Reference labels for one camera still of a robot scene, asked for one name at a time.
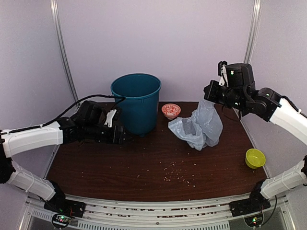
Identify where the aluminium corner post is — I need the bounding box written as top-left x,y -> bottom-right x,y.
243,0 -> 262,63
50,0 -> 79,102

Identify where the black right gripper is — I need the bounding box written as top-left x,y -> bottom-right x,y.
203,80 -> 247,111

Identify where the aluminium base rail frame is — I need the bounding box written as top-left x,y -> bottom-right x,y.
20,188 -> 295,230

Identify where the left aluminium corner post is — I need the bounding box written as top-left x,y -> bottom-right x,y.
50,0 -> 79,102

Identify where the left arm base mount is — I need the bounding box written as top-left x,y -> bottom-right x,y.
39,181 -> 86,230

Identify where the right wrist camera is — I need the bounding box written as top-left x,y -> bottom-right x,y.
218,61 -> 255,90

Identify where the orange patterned ceramic bowl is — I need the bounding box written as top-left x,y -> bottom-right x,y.
161,103 -> 181,120

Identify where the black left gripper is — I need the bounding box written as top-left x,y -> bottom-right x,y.
84,122 -> 135,145

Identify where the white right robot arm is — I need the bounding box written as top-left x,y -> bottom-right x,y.
204,80 -> 307,212

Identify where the translucent grey plastic bag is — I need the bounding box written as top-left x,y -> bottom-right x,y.
168,100 -> 223,151

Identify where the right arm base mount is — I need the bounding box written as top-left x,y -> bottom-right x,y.
229,180 -> 277,230

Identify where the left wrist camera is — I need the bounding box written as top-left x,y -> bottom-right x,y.
72,101 -> 121,128

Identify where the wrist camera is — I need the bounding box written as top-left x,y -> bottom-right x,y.
218,61 -> 255,90
72,101 -> 121,128

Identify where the yellow plastic bowl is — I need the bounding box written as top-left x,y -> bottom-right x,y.
245,149 -> 266,169

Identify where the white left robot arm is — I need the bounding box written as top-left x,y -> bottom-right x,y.
0,117 -> 127,213

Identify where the teal plastic trash bin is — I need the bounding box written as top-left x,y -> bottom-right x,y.
111,73 -> 162,136

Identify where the right aluminium corner post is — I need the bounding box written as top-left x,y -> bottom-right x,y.
243,0 -> 262,63

